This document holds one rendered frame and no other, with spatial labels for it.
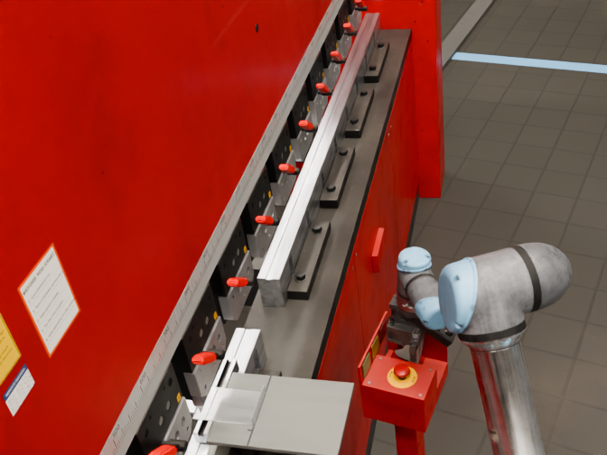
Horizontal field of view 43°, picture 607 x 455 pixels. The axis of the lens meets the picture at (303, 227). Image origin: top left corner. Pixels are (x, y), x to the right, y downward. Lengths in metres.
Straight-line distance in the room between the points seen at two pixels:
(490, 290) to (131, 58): 0.67
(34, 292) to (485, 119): 3.69
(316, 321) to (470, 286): 0.71
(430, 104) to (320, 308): 1.76
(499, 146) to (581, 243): 0.87
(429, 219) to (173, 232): 2.48
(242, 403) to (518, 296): 0.61
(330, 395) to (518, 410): 0.41
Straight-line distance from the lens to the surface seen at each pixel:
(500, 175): 3.97
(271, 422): 1.57
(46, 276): 0.98
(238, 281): 1.47
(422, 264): 1.74
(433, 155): 3.68
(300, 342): 1.88
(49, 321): 0.99
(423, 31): 3.39
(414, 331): 1.88
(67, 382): 1.04
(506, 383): 1.35
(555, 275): 1.34
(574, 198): 3.83
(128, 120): 1.15
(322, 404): 1.58
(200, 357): 1.34
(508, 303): 1.31
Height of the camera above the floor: 2.20
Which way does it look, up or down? 36 degrees down
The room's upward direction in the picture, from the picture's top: 9 degrees counter-clockwise
